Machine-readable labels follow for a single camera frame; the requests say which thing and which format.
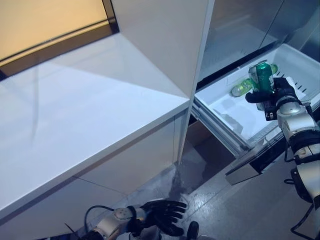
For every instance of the dark green beer can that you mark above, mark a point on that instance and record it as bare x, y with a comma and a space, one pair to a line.
262, 77

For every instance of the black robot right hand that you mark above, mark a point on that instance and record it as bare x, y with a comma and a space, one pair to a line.
283, 88

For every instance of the black framed tan window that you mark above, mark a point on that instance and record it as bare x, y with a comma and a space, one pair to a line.
111, 15

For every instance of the light green drink bottle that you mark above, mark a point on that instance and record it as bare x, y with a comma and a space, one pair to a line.
274, 68
240, 88

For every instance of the stainless steel fridge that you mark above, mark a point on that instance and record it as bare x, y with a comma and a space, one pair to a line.
237, 25

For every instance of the black robot foot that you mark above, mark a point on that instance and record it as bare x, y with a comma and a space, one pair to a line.
193, 230

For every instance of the white counter cabinet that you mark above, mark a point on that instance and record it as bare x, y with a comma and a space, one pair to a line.
75, 112

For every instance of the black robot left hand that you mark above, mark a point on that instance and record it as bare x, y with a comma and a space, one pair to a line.
162, 212

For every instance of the tall white cabinet panel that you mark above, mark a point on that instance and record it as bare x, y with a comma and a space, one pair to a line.
162, 50

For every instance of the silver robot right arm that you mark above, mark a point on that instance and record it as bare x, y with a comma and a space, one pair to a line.
295, 117

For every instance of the white fridge drawer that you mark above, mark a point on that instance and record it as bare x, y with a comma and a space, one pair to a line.
225, 105

